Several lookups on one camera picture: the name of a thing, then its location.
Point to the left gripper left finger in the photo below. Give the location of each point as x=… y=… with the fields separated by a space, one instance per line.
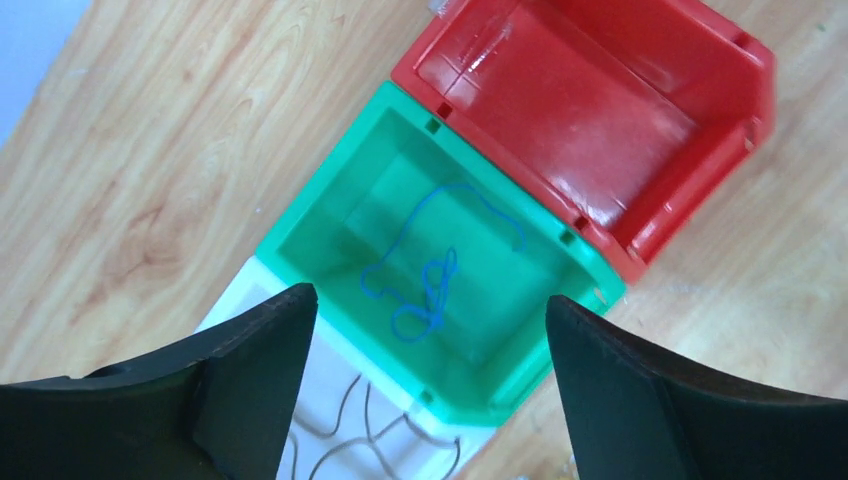
x=215 y=405

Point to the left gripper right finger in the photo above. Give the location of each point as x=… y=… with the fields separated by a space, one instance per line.
x=636 y=410

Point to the white plastic bin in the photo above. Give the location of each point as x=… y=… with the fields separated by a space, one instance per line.
x=352 y=421

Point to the green plastic bin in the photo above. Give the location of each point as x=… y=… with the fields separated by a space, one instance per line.
x=435 y=264

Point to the red plastic bin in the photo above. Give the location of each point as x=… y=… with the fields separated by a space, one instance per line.
x=620 y=117

